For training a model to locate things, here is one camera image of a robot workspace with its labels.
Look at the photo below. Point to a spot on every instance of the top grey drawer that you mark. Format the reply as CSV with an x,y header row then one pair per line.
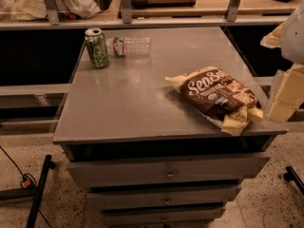
x,y
128,172

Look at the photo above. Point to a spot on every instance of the grey metal bracket left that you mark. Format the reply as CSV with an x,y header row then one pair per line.
x,y
52,12

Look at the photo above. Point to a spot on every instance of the clear plastic water bottle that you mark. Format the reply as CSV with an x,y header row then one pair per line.
x,y
128,46

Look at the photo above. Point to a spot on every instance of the grey drawer cabinet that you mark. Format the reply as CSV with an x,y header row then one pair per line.
x,y
128,111

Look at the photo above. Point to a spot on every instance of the black stand leg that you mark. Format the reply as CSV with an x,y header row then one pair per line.
x,y
290,175
30,188

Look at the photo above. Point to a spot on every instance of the brown chip bag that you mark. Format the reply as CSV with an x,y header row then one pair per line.
x,y
218,97

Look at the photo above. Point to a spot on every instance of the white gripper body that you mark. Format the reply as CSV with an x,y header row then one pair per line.
x,y
294,40

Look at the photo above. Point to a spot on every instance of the grey metal bracket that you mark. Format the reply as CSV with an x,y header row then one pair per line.
x,y
52,12
232,10
126,11

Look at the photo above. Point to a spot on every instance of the grey metal bracket middle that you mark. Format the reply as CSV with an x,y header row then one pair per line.
x,y
126,11

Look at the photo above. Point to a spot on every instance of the white cloth on shelf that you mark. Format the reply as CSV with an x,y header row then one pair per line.
x,y
28,10

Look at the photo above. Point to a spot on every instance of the grey drawer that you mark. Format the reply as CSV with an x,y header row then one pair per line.
x,y
128,172
164,197
162,216

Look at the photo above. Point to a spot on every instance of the green soda can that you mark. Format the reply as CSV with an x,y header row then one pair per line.
x,y
96,47

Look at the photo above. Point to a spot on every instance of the black stand leg left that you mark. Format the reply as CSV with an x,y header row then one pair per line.
x,y
30,188

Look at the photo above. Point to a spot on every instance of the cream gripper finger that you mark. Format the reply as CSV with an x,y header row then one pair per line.
x,y
287,94
273,39

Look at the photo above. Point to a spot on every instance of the black stand leg right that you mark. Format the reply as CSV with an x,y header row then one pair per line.
x,y
290,175

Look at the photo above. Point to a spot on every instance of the middle grey drawer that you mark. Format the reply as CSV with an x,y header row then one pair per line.
x,y
164,197

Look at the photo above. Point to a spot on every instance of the bottom grey drawer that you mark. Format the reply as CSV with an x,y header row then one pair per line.
x,y
162,216

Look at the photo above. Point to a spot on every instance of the grey metal bracket right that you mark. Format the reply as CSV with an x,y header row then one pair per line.
x,y
232,10

